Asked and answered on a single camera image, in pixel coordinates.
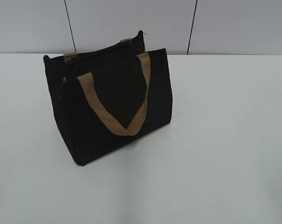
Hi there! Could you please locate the black bag with tan handles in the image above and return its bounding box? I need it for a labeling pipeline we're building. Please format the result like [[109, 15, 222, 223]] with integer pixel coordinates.
[[43, 31, 172, 166]]

